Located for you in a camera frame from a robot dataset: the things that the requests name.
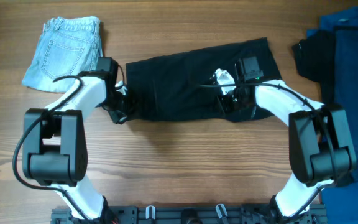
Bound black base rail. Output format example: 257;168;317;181
50;204;328;224

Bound folded light blue jeans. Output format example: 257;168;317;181
22;16;103;93

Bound black shorts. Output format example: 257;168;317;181
126;38;281;122

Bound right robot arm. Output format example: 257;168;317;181
210;56;356;223

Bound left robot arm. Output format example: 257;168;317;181
12;57;129;223

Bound left black cable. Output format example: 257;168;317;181
12;74;90;224

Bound blue garment pile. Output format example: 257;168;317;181
307;7;358;223

